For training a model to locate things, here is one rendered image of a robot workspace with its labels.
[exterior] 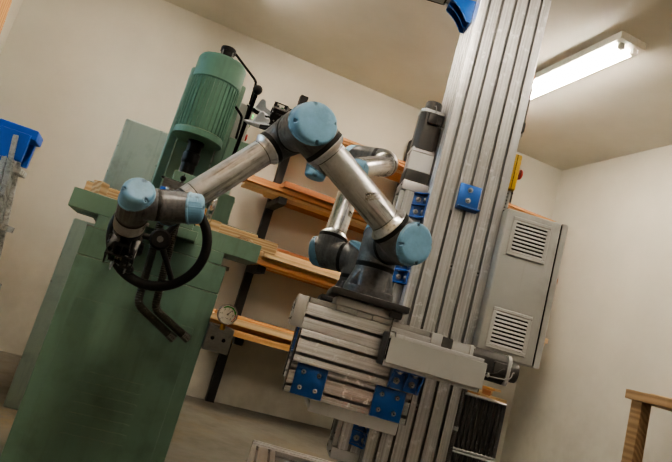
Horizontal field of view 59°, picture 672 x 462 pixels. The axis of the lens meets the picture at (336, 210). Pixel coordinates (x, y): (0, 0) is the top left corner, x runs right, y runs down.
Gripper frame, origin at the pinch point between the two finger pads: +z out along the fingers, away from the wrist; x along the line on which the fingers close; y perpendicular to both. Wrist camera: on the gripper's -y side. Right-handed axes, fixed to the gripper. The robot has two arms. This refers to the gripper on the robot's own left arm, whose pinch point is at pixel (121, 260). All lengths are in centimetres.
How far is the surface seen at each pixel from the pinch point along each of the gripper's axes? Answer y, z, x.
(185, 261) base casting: -16.8, 17.4, 16.6
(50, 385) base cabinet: 22.7, 39.8, -7.9
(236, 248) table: -24.5, 13.0, 30.5
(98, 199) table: -25.6, 12.6, -14.1
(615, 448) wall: -69, 162, 329
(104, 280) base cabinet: -5.9, 23.8, -4.1
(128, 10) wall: -290, 148, -73
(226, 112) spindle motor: -69, 0, 13
